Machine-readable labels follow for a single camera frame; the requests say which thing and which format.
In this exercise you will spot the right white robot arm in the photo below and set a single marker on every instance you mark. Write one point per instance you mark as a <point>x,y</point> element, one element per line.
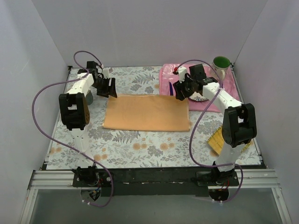
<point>238,126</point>

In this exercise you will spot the purple knife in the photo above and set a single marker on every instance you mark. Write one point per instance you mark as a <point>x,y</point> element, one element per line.
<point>171,90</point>

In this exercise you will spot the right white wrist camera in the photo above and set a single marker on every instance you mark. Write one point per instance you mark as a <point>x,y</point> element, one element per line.
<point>180,72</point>

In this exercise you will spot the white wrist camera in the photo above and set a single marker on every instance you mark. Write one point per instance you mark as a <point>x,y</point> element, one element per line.
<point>106,72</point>
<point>180,72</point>

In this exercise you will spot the pink floral placemat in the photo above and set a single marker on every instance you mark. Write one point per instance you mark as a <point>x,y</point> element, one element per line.
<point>166,76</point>

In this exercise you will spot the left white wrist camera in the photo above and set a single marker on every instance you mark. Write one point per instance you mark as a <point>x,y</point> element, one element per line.
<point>106,72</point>

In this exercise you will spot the grey mug white inside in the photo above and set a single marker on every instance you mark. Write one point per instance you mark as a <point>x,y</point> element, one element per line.
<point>89,98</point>

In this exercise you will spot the blue floral plate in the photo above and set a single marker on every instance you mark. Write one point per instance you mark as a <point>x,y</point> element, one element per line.
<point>197,97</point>

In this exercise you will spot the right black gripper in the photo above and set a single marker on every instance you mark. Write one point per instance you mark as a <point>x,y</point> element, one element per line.
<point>183,88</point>

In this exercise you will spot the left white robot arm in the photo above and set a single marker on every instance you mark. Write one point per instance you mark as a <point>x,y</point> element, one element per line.
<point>75,114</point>

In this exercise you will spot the aluminium frame rail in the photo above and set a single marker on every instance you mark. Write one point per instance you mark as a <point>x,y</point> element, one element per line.
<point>249,178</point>

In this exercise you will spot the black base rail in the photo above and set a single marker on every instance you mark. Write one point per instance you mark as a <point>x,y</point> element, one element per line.
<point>205,177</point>

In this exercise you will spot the floral mug green inside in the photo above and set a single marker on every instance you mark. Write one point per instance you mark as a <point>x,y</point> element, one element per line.
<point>220,66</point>

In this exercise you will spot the orange satin napkin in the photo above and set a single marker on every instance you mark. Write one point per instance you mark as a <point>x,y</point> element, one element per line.
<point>156,113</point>

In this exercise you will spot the yellow bamboo mat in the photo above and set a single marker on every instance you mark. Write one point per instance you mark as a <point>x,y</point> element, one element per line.
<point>216,141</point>

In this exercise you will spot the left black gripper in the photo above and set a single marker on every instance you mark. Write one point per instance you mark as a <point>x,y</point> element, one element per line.
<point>105,85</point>

